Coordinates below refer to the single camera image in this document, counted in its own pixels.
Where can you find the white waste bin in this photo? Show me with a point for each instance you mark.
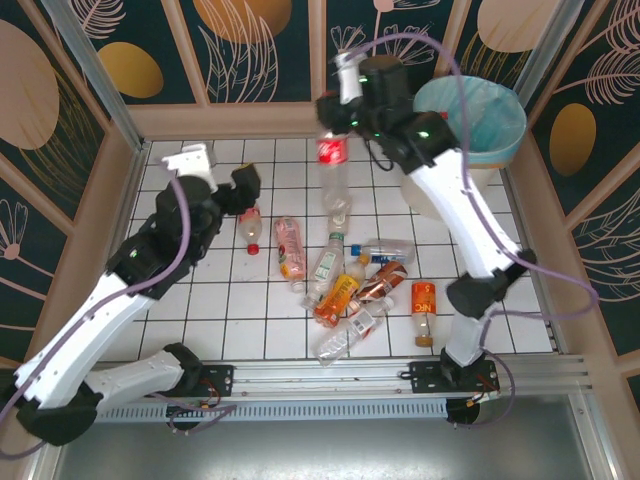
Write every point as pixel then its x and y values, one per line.
pixel 425 200

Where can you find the light blue bin liner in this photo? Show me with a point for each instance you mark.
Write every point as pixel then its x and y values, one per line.
pixel 495 120

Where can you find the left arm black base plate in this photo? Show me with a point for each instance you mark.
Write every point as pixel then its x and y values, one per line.
pixel 220 377

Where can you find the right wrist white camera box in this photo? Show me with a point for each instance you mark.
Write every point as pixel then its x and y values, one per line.
pixel 347 80

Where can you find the pink peach drink bottle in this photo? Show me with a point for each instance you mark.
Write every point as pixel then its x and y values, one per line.
pixel 290 245

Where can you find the clear water bottle white cap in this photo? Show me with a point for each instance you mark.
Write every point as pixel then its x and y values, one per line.
pixel 345 337

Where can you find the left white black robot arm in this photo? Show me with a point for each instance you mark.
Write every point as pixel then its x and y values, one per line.
pixel 100 320

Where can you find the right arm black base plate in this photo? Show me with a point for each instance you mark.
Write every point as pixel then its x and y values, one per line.
pixel 425 377

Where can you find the aluminium table side rail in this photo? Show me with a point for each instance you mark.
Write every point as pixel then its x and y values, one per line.
pixel 135 180
pixel 510 185

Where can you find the clear bottle blue cap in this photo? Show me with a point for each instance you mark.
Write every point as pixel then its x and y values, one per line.
pixel 390 250

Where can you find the small white bottle green neck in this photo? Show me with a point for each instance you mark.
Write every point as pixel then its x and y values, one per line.
pixel 339 240

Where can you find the orange label NFC bottle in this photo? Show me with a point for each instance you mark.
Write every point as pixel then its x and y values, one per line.
pixel 424 305

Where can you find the brown coffee drink bottle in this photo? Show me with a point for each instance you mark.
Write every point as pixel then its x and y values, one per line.
pixel 382 280

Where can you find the aluminium mounting rail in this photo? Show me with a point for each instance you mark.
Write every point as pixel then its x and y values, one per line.
pixel 310 375

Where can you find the clear bottle green label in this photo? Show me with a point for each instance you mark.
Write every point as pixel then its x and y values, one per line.
pixel 325 267

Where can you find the milky bottle yellow cap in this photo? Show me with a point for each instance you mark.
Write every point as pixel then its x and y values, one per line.
pixel 356 270

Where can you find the red label cola bottle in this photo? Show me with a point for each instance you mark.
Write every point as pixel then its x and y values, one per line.
pixel 334 155

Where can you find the clear bottle pink label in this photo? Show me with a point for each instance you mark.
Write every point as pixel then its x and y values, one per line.
pixel 250 227

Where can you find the grey metal panel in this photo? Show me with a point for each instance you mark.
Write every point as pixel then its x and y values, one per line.
pixel 320 450

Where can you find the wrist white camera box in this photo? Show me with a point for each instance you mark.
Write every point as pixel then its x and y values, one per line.
pixel 192 160
pixel 347 80

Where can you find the aluminium frame post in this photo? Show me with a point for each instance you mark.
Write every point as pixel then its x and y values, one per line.
pixel 545 45
pixel 100 80

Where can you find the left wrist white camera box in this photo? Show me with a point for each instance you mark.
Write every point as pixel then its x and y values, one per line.
pixel 192 160

